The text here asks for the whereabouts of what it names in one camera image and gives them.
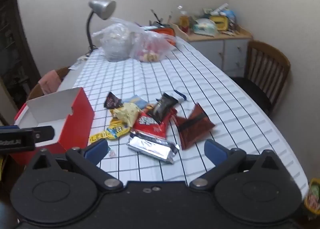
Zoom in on red snack bag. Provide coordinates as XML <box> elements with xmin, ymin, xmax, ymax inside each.
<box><xmin>132</xmin><ymin>111</ymin><xmax>173</xmax><ymax>140</ymax></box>

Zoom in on yellow cartoon snack packet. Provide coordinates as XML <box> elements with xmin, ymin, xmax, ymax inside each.
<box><xmin>106</xmin><ymin>120</ymin><xmax>131</xmax><ymax>140</ymax></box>

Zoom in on pen holder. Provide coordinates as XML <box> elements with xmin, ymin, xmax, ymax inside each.
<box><xmin>149</xmin><ymin>9</ymin><xmax>173</xmax><ymax>27</ymax></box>

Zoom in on paper card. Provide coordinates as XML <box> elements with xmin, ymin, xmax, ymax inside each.
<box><xmin>67</xmin><ymin>55</ymin><xmax>87</xmax><ymax>70</ymax></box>

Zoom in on white cabinet wooden top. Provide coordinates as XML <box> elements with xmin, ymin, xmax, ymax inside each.
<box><xmin>172</xmin><ymin>23</ymin><xmax>253</xmax><ymax>72</ymax></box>

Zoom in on red cardboard box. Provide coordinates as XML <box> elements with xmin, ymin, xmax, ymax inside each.
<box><xmin>14</xmin><ymin>87</ymin><xmax>95</xmax><ymax>167</ymax></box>

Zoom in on brown chocolate candy packet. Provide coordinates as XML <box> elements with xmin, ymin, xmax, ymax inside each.
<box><xmin>104</xmin><ymin>92</ymin><xmax>123</xmax><ymax>110</ymax></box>

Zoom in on curved wooden chair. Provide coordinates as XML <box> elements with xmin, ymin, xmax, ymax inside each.
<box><xmin>26</xmin><ymin>66</ymin><xmax>72</xmax><ymax>102</ymax></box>

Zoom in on silver foil packet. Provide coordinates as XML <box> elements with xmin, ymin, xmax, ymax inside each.
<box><xmin>126</xmin><ymin>130</ymin><xmax>181</xmax><ymax>165</ymax></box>

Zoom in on clear plastic bag white contents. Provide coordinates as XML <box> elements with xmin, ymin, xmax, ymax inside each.
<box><xmin>92</xmin><ymin>18</ymin><xmax>137</xmax><ymax>63</ymax></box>

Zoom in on orange green pouch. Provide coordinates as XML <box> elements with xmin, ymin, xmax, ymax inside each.
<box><xmin>149</xmin><ymin>27</ymin><xmax>177</xmax><ymax>45</ymax></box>

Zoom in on pale yellow snack packet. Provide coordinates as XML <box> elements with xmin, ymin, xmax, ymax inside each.
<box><xmin>111</xmin><ymin>103</ymin><xmax>141</xmax><ymax>127</ymax></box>

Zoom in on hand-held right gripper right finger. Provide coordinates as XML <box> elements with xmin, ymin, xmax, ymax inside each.
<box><xmin>189</xmin><ymin>139</ymin><xmax>282</xmax><ymax>191</ymax></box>

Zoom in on yellow container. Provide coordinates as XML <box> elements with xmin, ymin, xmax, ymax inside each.
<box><xmin>209</xmin><ymin>15</ymin><xmax>230</xmax><ymax>31</ymax></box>

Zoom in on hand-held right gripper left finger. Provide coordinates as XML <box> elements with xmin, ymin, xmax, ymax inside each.
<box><xmin>25</xmin><ymin>138</ymin><xmax>123</xmax><ymax>191</ymax></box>

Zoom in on reddish brown foil packet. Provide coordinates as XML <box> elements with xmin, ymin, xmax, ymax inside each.
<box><xmin>172</xmin><ymin>103</ymin><xmax>216</xmax><ymax>151</ymax></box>

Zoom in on pink towel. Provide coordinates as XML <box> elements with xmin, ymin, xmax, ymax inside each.
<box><xmin>38</xmin><ymin>69</ymin><xmax>62</xmax><ymax>95</ymax></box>

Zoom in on white checked tablecloth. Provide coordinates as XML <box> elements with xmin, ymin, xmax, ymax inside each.
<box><xmin>60</xmin><ymin>35</ymin><xmax>310</xmax><ymax>201</ymax></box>

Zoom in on wooden chair dark seat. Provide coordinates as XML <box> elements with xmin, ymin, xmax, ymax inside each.
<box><xmin>228</xmin><ymin>40</ymin><xmax>292</xmax><ymax>117</ymax></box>

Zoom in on yellow basket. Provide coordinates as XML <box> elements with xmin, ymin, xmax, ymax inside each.
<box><xmin>303</xmin><ymin>178</ymin><xmax>320</xmax><ymax>220</ymax></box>

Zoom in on dark display cabinet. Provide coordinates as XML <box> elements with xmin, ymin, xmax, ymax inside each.
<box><xmin>0</xmin><ymin>0</ymin><xmax>41</xmax><ymax>122</ymax></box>

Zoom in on white blue snack packet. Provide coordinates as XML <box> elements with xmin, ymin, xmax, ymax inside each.
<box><xmin>172</xmin><ymin>90</ymin><xmax>188</xmax><ymax>104</ymax></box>

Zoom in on tissue pack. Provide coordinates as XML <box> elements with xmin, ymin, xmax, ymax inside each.
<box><xmin>193</xmin><ymin>18</ymin><xmax>218</xmax><ymax>37</ymax></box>

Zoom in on black snack packet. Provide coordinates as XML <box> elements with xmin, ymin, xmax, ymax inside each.
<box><xmin>147</xmin><ymin>93</ymin><xmax>179</xmax><ymax>124</ymax></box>

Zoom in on clear plastic bag pink contents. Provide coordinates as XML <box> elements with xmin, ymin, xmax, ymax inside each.
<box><xmin>129</xmin><ymin>24</ymin><xmax>178</xmax><ymax>63</ymax></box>

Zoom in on grey desk lamp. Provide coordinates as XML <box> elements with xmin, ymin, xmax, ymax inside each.
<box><xmin>86</xmin><ymin>0</ymin><xmax>117</xmax><ymax>53</ymax></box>

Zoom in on light blue cookie packet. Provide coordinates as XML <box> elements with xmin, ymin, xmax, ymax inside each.
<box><xmin>122</xmin><ymin>95</ymin><xmax>148</xmax><ymax>109</ymax></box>

